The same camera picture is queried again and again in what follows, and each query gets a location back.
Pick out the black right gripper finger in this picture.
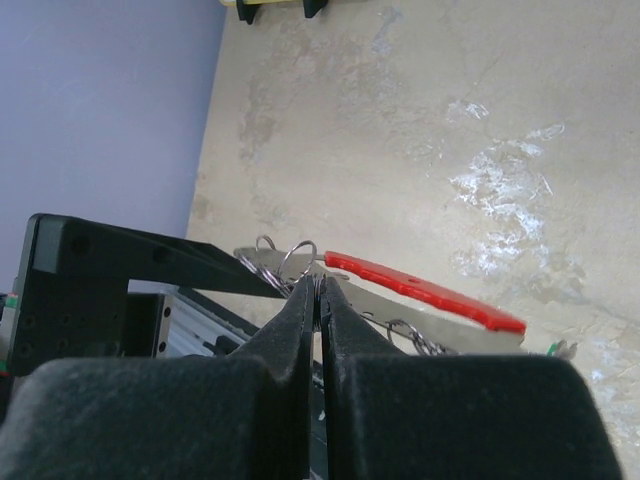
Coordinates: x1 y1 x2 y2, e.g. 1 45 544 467
319 279 622 479

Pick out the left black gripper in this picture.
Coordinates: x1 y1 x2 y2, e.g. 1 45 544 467
1 213 314 479

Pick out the red-handled metal key organizer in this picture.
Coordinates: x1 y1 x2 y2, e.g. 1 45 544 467
234 235 526 355

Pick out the green key tag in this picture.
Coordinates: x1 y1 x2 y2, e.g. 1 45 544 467
547 340 578 361

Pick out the white dry-erase board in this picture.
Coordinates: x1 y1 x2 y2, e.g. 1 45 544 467
219 0 330 25

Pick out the steel split ring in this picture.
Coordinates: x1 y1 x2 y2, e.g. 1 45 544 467
280 239 317 281

